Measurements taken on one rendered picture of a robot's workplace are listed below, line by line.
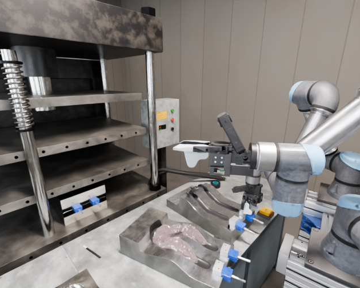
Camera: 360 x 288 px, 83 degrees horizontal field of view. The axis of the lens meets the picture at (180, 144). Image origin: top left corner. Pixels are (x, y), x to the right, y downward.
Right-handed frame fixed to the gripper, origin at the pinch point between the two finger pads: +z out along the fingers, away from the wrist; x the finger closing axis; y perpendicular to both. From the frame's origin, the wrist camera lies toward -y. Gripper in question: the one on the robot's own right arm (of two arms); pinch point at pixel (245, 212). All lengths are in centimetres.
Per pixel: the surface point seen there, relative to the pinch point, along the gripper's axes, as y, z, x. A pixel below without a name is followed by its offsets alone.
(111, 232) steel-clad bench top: -51, 10, -57
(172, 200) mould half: -43.3, 4.5, -16.6
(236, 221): 1.3, -1.0, -11.7
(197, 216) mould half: -20.6, 4.5, -17.7
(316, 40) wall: -20, -112, 169
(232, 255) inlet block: 9.2, 3.6, -28.8
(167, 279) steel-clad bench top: -8, 11, -53
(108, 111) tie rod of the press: -140, -44, -7
